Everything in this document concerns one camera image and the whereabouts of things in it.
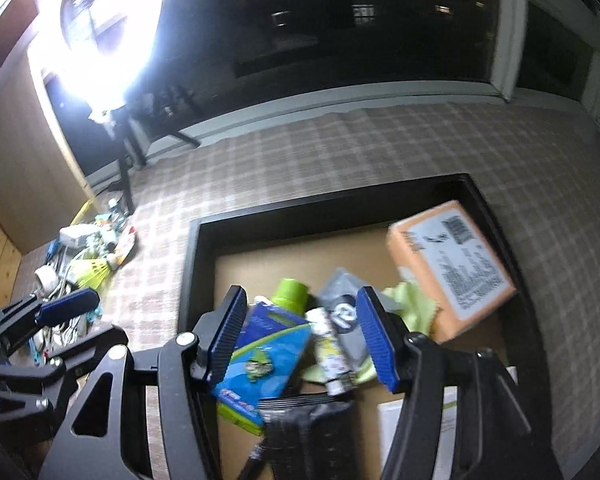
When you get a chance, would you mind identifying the blue green card package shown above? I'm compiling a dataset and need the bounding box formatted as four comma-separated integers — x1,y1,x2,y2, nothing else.
210,300,314,424

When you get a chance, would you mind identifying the green lotion tube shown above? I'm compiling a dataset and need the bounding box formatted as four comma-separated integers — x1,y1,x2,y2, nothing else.
215,276,311,437

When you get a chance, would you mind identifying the black wallet case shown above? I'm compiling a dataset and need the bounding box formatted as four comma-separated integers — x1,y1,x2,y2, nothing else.
239,393,360,479

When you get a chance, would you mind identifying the white patterned tube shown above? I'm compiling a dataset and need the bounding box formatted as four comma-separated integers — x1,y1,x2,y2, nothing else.
302,308,354,396

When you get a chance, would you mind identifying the light green cloth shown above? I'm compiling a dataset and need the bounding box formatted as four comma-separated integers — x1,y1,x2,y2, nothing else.
301,281,438,386

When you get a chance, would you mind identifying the grey foil pouch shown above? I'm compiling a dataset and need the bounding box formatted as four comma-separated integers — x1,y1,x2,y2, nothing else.
316,268,372,376

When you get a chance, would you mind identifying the orange tissue pack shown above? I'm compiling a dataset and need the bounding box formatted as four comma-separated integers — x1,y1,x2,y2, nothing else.
387,200,517,342

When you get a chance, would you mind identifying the white round motor part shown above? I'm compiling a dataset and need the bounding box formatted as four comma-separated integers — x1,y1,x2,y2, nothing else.
34,264,60,296

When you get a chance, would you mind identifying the yellow shuttlecock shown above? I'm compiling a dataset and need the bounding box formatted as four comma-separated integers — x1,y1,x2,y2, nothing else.
67,255,118,289

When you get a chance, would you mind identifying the white power strip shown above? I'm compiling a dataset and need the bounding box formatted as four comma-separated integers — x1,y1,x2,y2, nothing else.
58,223,99,249

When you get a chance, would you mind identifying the black tray box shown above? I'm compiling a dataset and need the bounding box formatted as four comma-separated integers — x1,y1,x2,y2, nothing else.
176,172,554,480

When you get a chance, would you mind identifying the beige wardrobe panel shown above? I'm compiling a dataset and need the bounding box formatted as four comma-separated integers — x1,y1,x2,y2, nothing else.
0,54,95,254

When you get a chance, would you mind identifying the black light tripod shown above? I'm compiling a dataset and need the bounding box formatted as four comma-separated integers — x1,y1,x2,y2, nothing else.
102,84,204,214

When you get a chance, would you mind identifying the ring light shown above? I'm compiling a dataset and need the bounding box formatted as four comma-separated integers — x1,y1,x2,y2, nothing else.
30,0,162,114

